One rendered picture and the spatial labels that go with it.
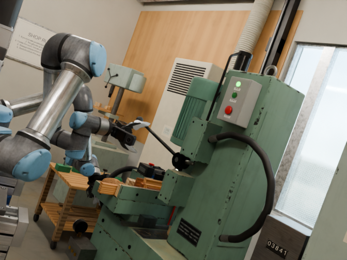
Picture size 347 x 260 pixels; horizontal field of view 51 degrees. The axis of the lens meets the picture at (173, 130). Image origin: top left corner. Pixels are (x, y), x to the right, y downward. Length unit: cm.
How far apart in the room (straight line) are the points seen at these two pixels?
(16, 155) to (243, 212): 79
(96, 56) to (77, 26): 328
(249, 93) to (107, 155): 274
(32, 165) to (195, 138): 56
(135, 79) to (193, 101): 218
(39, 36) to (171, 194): 332
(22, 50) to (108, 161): 155
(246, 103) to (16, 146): 75
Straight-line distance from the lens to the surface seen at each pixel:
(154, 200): 154
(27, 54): 437
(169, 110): 332
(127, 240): 149
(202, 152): 131
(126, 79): 377
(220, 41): 359
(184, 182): 136
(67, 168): 311
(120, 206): 146
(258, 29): 319
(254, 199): 138
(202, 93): 153
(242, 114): 124
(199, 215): 136
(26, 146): 120
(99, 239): 166
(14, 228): 135
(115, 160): 390
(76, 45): 132
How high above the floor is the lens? 128
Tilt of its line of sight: 2 degrees down
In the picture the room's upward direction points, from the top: 20 degrees clockwise
